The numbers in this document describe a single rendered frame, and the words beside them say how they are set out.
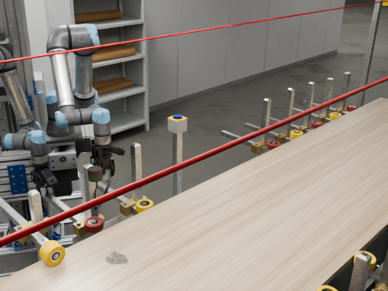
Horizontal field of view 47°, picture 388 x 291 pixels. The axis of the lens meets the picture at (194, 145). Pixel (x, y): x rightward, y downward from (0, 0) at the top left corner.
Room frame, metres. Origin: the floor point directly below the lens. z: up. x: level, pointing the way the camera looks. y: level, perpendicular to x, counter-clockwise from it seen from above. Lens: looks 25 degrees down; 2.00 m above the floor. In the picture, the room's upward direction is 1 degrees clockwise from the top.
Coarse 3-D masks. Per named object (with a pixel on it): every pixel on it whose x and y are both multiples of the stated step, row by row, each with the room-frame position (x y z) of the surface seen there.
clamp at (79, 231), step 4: (100, 216) 1.67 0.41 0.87; (84, 220) 1.63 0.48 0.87; (104, 220) 1.66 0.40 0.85; (76, 228) 1.58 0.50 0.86; (80, 228) 1.58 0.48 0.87; (84, 228) 1.59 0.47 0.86; (76, 232) 1.59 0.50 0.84; (80, 232) 1.58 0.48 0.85; (84, 232) 1.59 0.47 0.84; (80, 236) 1.57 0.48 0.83
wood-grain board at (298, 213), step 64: (320, 128) 2.71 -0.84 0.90; (384, 128) 2.73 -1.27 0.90; (192, 192) 1.84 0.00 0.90; (256, 192) 1.86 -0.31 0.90; (320, 192) 1.87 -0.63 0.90; (384, 192) 1.89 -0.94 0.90; (128, 256) 1.36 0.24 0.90; (192, 256) 1.36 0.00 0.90; (256, 256) 1.37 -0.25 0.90; (320, 256) 1.38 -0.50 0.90
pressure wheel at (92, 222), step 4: (88, 220) 1.58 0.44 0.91; (92, 220) 1.58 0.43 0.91; (96, 220) 1.59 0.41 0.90; (100, 220) 1.58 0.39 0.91; (84, 224) 1.56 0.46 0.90; (88, 224) 1.55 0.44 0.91; (92, 224) 1.56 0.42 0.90; (96, 224) 1.55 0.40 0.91; (100, 224) 1.56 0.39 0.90; (88, 228) 1.54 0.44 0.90; (92, 228) 1.54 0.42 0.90; (96, 228) 1.54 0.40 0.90; (100, 228) 1.55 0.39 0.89; (88, 232) 1.54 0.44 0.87; (92, 232) 1.54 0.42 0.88; (96, 232) 1.54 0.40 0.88
